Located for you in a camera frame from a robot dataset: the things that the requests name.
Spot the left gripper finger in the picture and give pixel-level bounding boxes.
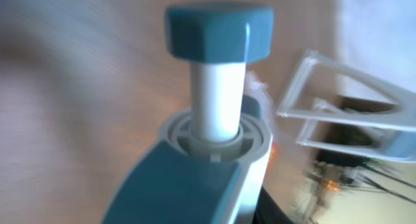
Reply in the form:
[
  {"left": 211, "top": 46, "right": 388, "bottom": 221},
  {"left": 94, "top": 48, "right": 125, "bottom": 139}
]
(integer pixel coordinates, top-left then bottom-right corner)
[{"left": 252, "top": 186, "right": 296, "bottom": 224}]

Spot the white pipette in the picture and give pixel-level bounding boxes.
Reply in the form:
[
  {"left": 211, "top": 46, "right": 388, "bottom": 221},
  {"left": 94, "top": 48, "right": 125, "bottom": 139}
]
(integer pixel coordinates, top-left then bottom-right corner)
[{"left": 99, "top": 1, "right": 276, "bottom": 224}]

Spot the white and blue stand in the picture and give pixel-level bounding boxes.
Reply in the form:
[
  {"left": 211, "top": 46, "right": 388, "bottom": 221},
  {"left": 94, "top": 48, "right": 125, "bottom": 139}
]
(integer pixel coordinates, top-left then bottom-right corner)
[{"left": 276, "top": 48, "right": 416, "bottom": 164}]

